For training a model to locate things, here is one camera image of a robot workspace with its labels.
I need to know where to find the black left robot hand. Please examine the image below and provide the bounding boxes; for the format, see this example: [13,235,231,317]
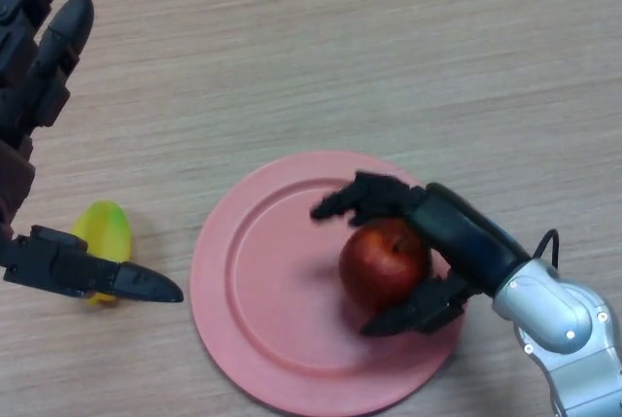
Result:
[0,0,186,304]

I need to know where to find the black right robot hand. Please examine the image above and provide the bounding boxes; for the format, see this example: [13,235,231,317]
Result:
[309,170,532,338]

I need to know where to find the red apple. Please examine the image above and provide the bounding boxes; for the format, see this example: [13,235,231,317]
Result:
[338,216,433,314]

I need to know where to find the pink round plate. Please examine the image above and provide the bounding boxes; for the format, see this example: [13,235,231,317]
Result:
[190,151,468,403]

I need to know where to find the yellow-green mango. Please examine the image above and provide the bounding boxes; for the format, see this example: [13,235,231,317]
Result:
[71,199,133,308]

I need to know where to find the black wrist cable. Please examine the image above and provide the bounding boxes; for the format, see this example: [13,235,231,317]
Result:
[532,228,561,268]

